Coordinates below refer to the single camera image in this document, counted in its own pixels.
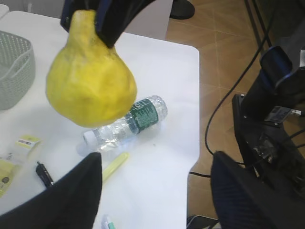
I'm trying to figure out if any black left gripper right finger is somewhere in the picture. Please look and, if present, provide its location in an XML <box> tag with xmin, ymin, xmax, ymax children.
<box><xmin>211</xmin><ymin>151</ymin><xmax>305</xmax><ymax>229</ymax></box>

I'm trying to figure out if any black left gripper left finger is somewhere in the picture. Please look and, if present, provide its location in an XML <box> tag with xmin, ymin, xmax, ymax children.
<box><xmin>0</xmin><ymin>153</ymin><xmax>102</xmax><ymax>229</ymax></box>

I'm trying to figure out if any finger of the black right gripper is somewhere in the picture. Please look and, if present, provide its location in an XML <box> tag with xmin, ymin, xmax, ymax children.
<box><xmin>95</xmin><ymin>0</ymin><xmax>153</xmax><ymax>48</ymax></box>
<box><xmin>60</xmin><ymin>0</ymin><xmax>75</xmax><ymax>32</ymax></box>

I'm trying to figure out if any yellow pear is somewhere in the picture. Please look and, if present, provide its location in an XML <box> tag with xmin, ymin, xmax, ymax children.
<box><xmin>46</xmin><ymin>10</ymin><xmax>137</xmax><ymax>128</ymax></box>

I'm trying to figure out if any yellow packaging paper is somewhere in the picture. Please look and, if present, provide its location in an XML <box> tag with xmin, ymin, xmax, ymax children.
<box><xmin>0</xmin><ymin>135</ymin><xmax>41</xmax><ymax>197</ymax></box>

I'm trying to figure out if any mint green pen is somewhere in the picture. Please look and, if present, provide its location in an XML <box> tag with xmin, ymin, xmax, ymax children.
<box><xmin>102</xmin><ymin>215</ymin><xmax>116</xmax><ymax>229</ymax></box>

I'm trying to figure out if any black gel pen right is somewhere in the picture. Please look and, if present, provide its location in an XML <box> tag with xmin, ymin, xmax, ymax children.
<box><xmin>36</xmin><ymin>161</ymin><xmax>53</xmax><ymax>187</ymax></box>

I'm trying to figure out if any yellow utility knife pen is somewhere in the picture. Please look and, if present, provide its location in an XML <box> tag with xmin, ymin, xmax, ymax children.
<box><xmin>102</xmin><ymin>152</ymin><xmax>130</xmax><ymax>183</ymax></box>

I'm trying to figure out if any grey-green woven plastic basket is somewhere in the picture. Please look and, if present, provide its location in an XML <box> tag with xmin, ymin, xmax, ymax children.
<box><xmin>0</xmin><ymin>31</ymin><xmax>36</xmax><ymax>110</ymax></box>

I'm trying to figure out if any clear plastic water bottle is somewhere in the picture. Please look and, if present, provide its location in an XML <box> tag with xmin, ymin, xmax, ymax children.
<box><xmin>83</xmin><ymin>95</ymin><xmax>168</xmax><ymax>152</ymax></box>

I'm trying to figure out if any black stand base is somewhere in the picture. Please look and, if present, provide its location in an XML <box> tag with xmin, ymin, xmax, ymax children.
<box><xmin>170</xmin><ymin>0</ymin><xmax>195</xmax><ymax>20</ymax></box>

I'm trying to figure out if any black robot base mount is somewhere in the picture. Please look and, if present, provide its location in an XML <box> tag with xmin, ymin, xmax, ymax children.
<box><xmin>232</xmin><ymin>94</ymin><xmax>305</xmax><ymax>199</ymax></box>

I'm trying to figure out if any black cable on floor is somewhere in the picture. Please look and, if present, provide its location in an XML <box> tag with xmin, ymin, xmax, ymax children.
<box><xmin>189</xmin><ymin>0</ymin><xmax>278</xmax><ymax>177</ymax></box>

